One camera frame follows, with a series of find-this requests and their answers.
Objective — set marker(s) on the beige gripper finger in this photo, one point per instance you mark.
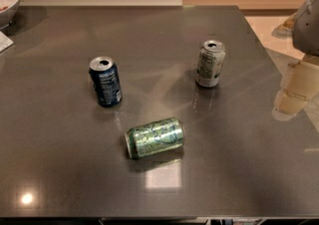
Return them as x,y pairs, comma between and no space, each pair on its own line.
299,85

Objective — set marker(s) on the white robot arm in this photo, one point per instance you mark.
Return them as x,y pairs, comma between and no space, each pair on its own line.
305,28

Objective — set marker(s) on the white and green soda can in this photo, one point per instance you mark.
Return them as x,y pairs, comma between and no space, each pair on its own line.
210,61

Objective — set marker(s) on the blue soda can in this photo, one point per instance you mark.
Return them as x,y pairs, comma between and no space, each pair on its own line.
104,74

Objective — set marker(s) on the white paper sheet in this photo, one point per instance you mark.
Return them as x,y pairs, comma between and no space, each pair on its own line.
5,42

